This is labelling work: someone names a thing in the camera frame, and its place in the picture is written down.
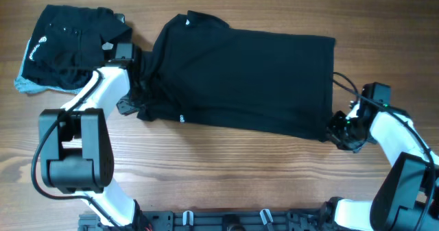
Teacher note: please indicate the folded light blue jeans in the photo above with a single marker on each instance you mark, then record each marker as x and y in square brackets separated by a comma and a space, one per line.
[28, 87]

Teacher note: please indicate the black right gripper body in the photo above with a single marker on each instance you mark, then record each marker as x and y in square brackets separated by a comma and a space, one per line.
[345, 133]

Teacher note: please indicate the folded black polo shirt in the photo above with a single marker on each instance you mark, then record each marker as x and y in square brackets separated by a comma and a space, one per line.
[66, 45]

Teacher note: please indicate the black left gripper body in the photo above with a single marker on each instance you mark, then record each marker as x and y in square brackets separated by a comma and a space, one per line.
[133, 101]

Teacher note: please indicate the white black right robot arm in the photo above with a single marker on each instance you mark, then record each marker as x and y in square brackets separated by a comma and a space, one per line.
[408, 197]

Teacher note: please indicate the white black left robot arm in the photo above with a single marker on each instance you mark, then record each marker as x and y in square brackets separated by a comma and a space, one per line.
[74, 158]

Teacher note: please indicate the black t-shirt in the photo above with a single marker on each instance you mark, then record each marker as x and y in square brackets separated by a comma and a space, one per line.
[201, 70]

